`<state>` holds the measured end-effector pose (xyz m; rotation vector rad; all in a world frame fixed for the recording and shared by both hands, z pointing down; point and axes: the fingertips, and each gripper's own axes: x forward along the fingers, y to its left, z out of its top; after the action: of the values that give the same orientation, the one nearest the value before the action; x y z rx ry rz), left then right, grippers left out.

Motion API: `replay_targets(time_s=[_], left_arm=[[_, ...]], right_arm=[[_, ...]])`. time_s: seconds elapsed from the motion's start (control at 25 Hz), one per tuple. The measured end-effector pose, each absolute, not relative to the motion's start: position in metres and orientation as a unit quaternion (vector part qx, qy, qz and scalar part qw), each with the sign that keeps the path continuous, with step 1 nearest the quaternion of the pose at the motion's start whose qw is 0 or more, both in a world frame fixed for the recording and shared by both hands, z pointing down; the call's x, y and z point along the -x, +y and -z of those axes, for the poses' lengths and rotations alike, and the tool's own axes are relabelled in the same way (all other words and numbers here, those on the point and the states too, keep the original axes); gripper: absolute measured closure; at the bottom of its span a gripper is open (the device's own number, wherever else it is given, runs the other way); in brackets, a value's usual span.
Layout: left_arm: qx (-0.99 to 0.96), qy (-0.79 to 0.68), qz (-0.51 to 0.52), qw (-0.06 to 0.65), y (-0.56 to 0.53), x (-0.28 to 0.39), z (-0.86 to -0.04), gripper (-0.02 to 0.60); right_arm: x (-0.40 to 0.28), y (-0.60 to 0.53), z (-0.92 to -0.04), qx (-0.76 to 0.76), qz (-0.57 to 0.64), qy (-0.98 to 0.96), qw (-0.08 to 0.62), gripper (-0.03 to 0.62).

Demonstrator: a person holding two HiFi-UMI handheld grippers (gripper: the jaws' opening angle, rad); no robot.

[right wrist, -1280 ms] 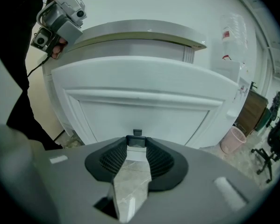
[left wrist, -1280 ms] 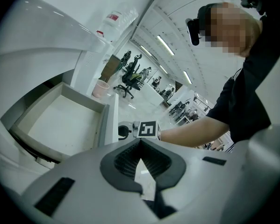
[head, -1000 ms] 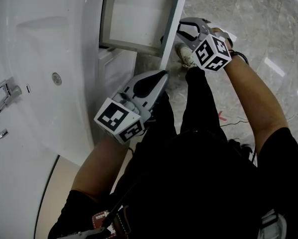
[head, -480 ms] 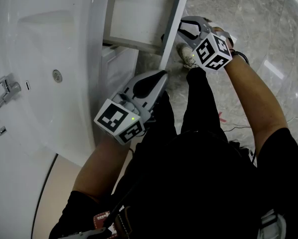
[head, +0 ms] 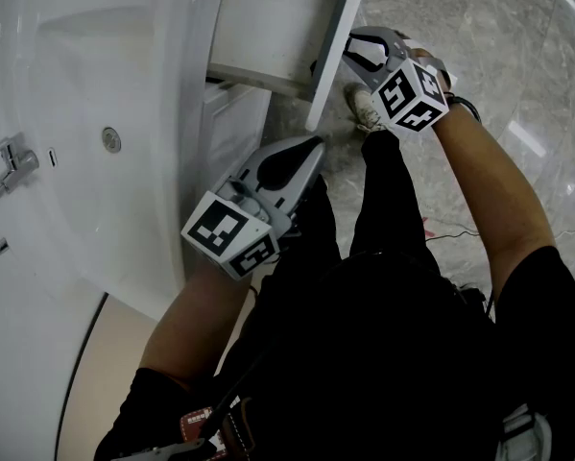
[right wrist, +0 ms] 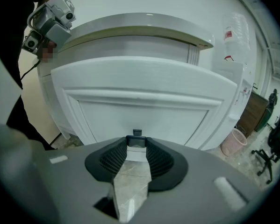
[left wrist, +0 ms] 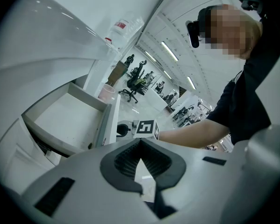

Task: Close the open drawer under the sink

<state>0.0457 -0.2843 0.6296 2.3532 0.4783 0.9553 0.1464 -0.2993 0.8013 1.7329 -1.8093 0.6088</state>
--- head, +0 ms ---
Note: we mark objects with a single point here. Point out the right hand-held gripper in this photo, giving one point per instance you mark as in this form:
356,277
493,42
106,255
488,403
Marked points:
402,96

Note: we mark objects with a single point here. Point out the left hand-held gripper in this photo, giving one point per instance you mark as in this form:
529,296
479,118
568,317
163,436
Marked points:
220,228

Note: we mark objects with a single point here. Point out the white drawer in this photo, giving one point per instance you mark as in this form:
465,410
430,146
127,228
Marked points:
268,27

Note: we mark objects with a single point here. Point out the person's right forearm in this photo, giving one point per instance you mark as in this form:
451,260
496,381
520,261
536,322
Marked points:
488,185

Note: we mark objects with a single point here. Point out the person's left forearm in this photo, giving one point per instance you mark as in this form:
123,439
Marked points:
196,320

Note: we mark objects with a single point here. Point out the person's right hand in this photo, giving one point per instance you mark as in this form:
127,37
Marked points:
424,55

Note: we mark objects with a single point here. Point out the person's white sneaker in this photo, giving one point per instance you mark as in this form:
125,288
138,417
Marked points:
364,108

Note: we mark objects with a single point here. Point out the black wristband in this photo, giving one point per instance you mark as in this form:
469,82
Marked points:
474,108

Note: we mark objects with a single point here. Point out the person's black clothed body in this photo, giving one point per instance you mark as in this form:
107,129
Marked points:
388,353

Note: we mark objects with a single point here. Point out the white sink basin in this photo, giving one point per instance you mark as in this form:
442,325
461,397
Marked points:
100,65

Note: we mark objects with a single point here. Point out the large beige board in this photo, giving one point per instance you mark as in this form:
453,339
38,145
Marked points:
114,353

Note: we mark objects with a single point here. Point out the brown leather pouch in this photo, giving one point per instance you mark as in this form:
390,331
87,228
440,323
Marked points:
193,425

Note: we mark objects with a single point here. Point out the chrome faucet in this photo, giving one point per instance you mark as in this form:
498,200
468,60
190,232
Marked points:
13,161

